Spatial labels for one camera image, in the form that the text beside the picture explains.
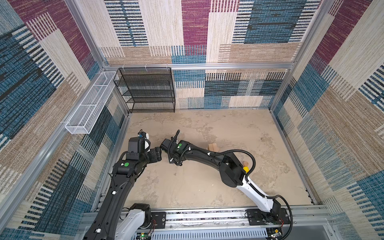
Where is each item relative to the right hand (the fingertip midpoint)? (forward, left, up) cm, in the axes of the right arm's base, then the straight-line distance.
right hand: (176, 159), depth 92 cm
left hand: (-3, +9, +17) cm, 20 cm away
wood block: (+3, -22, +8) cm, 23 cm away
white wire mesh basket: (+6, +40, +32) cm, 52 cm away
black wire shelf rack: (+48, +22, +16) cm, 55 cm away
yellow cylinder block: (-7, -41, -1) cm, 42 cm away
